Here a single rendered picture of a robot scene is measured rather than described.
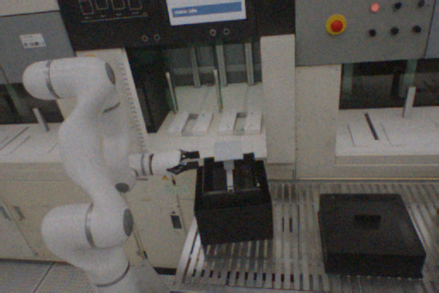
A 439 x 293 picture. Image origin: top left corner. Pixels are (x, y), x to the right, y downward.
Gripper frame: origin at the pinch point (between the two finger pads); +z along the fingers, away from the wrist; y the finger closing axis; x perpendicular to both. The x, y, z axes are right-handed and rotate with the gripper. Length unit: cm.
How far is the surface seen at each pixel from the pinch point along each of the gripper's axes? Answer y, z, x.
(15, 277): -45, -137, -106
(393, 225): 21, 64, -20
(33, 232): -49, -113, -72
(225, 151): 0.7, 11.6, 2.8
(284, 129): -18.5, 35.3, -1.7
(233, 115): -63, 15, -15
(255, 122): -52, 26, -15
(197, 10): -27, 6, 46
